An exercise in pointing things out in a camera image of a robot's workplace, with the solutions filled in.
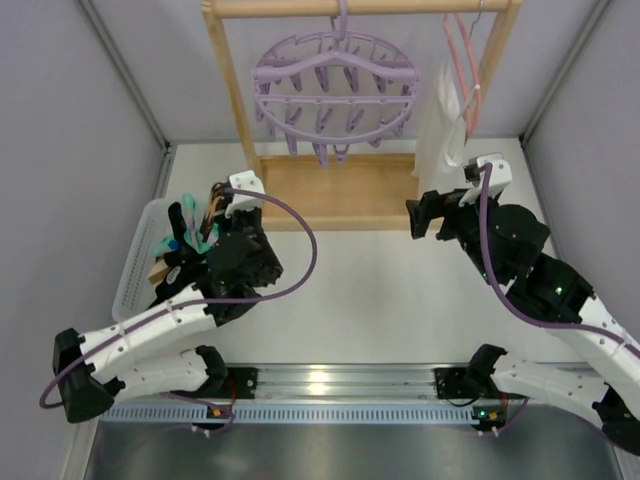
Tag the brown argyle sock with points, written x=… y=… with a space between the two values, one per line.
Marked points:
x=215 y=207

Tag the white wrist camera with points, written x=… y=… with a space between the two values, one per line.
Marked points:
x=245 y=186
x=491 y=169

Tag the white plastic basket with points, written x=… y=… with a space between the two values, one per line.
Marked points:
x=135 y=293

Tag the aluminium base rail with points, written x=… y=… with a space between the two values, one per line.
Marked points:
x=350 y=382

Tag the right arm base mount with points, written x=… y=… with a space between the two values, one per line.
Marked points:
x=456 y=383

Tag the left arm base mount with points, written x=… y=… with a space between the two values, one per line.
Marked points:
x=238 y=384

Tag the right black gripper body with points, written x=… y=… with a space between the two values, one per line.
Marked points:
x=445 y=215

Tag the wooden clothes rack frame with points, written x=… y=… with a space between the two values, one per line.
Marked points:
x=369 y=189

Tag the grey slotted cable duct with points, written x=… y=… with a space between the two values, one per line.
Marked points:
x=304 y=413

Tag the purple round clip hanger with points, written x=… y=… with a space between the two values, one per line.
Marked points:
x=334 y=89

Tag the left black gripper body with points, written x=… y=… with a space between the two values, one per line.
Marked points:
x=198 y=248

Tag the pink wire hanger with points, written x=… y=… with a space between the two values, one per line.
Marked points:
x=468 y=80

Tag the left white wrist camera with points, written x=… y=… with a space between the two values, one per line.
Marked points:
x=245 y=186

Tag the black blue grey sock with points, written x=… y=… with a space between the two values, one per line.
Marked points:
x=172 y=275

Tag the white cloth on hanger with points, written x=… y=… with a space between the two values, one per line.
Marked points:
x=442 y=134

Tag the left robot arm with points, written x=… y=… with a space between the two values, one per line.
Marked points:
x=100 y=368

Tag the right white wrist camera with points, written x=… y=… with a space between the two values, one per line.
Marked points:
x=491 y=169

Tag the green sock front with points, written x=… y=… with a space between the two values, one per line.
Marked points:
x=166 y=245

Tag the brown socks in basket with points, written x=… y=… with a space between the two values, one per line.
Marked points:
x=158 y=271

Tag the green sock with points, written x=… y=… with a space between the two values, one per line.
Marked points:
x=166 y=245
x=193 y=216

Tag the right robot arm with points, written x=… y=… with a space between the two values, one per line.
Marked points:
x=505 y=242

